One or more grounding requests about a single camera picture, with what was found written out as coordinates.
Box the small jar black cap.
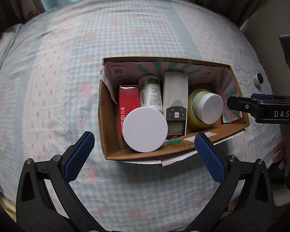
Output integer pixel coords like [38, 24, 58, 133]
[253, 73, 264, 86]

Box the white remote control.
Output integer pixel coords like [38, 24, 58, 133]
[162, 72, 188, 140]

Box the yellow tape roll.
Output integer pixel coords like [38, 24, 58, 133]
[187, 89, 213, 129]

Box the green striped jar white lid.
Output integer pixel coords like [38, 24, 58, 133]
[122, 107, 168, 153]

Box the white bottle green label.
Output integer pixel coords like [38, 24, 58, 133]
[139, 75, 163, 113]

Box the pale green jar white lid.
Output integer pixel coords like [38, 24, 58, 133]
[192, 92, 224, 124]

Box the red Marubi carton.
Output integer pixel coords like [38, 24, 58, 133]
[118, 85, 140, 135]

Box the checkered floral bed sheet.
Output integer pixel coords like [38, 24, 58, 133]
[0, 0, 272, 231]

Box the person's hand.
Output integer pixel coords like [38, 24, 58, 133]
[272, 140, 287, 170]

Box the open cardboard box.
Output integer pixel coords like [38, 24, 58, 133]
[98, 57, 249, 165]

